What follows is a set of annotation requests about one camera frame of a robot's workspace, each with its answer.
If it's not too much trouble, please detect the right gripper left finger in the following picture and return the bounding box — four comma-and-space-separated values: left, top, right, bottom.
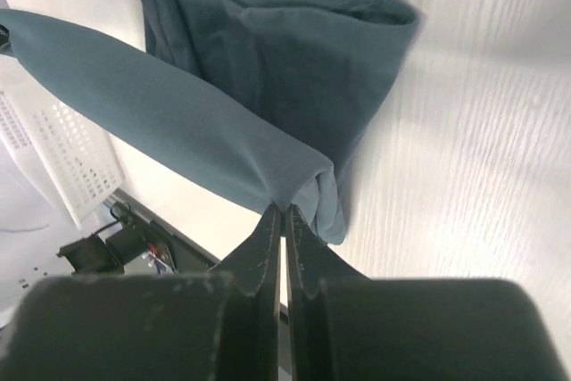
1, 206, 281, 380

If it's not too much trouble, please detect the white perforated plastic basket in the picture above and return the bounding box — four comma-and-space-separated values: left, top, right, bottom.
1, 56, 124, 228

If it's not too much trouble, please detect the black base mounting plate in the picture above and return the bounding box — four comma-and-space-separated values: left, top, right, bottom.
133, 215, 222, 275

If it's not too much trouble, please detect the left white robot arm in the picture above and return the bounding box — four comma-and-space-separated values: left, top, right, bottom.
1, 57, 124, 325

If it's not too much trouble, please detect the teal blue t-shirt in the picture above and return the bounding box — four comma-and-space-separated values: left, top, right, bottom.
1, 0, 420, 244

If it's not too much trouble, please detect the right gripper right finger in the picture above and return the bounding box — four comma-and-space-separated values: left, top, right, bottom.
285, 206, 558, 380

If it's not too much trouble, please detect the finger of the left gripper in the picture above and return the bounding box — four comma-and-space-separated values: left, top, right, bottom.
0, 25, 10, 49

